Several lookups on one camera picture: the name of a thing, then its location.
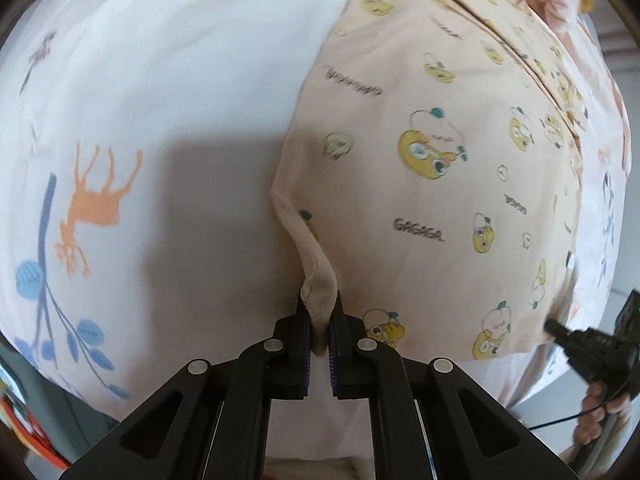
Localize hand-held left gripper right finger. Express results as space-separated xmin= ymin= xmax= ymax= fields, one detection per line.
xmin=326 ymin=294 xmax=585 ymax=480

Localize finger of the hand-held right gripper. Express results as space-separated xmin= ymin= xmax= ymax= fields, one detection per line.
xmin=544 ymin=318 xmax=576 ymax=350

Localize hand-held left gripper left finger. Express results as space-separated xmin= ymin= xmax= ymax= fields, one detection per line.
xmin=59 ymin=296 xmax=315 ymax=480

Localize peach cartoon print garment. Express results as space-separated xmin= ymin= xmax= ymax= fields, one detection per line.
xmin=270 ymin=0 xmax=632 ymax=367

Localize person's right hand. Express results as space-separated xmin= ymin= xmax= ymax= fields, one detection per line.
xmin=573 ymin=381 xmax=633 ymax=449

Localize grey and orange object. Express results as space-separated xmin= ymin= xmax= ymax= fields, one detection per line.
xmin=0 ymin=335 xmax=123 ymax=467

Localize white animal print bedsheet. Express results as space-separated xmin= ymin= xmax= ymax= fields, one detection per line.
xmin=0 ymin=0 xmax=632 ymax=467

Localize thin black cable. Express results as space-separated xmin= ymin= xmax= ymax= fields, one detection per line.
xmin=526 ymin=377 xmax=632 ymax=431

